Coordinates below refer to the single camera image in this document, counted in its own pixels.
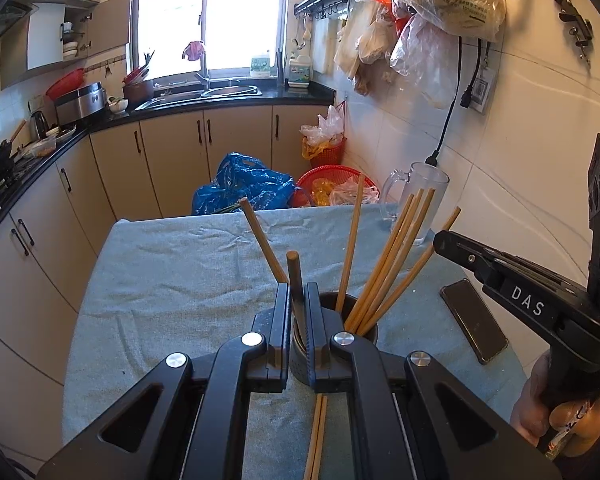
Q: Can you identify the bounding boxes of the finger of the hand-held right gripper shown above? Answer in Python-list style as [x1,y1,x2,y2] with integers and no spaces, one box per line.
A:
[432,230,511,286]

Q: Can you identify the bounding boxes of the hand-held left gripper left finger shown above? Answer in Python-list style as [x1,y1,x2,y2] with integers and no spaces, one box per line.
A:
[36,282,294,480]

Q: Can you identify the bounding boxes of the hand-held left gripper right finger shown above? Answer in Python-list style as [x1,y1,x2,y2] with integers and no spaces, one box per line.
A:
[304,282,564,480]

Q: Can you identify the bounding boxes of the dark grey chopstick holder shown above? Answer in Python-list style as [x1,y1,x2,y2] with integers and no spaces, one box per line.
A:
[289,292,381,386]

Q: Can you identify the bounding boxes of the dark-tipped wooden chopstick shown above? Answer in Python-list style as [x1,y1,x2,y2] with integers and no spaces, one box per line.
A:
[286,251,312,356]

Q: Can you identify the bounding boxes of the person's right hand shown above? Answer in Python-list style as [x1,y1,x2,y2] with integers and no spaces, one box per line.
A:
[510,350,600,458]

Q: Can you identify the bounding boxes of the clear glass pitcher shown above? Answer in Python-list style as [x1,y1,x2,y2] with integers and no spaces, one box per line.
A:
[381,161,451,247]

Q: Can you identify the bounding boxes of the black smartphone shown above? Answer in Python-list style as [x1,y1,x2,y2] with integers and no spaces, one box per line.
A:
[440,278,509,366]

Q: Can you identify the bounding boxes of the blue plastic bag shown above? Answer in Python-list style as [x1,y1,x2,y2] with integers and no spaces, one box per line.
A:
[191,152,308,217]

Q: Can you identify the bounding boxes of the large red basket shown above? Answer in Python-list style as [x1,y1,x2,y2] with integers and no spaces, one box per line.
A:
[295,165,381,208]

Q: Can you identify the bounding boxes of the hanging badge card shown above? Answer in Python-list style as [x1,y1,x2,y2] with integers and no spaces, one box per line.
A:
[471,67,497,113]

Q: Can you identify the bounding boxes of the small red basket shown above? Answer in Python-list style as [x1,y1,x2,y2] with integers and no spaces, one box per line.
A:
[301,137,346,168]

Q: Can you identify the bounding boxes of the white plastic bags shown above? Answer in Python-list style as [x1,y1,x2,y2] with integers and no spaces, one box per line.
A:
[300,104,346,148]

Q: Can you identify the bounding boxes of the beige lower cabinets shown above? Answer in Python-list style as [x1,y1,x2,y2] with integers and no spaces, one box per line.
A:
[0,102,337,461]

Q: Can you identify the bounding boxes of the beige cabinets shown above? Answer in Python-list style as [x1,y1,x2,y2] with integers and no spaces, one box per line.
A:
[12,0,131,73]
[0,102,337,461]

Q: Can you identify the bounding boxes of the steel sink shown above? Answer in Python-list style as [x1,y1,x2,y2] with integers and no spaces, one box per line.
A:
[135,82,263,111]

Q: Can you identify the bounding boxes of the green white detergent bottle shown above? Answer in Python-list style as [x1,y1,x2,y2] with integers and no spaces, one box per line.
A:
[250,52,272,79]
[287,52,312,87]

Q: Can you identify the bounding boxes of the steel faucet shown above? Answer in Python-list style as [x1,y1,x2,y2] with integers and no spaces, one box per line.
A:
[195,42,212,92]

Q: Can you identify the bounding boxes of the black countertop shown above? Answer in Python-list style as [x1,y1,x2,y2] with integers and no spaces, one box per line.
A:
[0,82,337,256]

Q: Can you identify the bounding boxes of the brown clay pot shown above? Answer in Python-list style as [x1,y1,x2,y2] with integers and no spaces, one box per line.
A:
[122,80,154,109]

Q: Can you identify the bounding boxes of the steel rice cooker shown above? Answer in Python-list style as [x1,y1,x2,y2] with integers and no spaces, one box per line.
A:
[54,82,107,126]

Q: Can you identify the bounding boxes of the clear food container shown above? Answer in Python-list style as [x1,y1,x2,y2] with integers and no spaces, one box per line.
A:
[20,137,57,157]

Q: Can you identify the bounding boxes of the kitchen window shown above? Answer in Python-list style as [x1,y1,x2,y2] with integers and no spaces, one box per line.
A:
[132,0,286,81]

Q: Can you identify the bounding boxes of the steel kettle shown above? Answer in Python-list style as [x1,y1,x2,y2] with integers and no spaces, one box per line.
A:
[30,110,52,141]

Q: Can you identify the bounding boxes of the gas stove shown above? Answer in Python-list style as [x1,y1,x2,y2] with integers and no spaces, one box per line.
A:
[0,157,36,231]

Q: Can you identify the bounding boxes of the red plastic colander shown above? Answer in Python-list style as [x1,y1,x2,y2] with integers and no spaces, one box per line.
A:
[45,68,87,101]

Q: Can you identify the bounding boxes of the beige upper cabinets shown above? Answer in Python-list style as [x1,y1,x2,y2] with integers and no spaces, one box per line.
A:
[12,0,131,73]

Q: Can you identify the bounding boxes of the range hood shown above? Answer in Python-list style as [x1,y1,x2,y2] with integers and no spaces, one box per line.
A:
[0,0,40,56]

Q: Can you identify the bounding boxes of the black power cord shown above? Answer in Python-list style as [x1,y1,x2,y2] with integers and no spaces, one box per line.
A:
[425,35,463,167]

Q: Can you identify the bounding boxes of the black wall rack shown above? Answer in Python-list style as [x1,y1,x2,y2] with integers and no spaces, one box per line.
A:
[294,0,358,18]

